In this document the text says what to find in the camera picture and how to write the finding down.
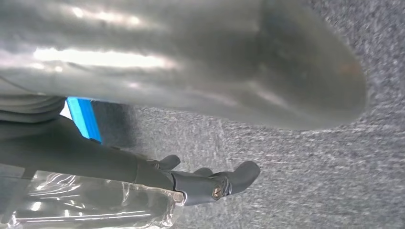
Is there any blue metal shelf rack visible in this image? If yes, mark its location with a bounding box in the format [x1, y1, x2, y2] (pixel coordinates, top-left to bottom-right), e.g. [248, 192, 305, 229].
[65, 96, 103, 145]

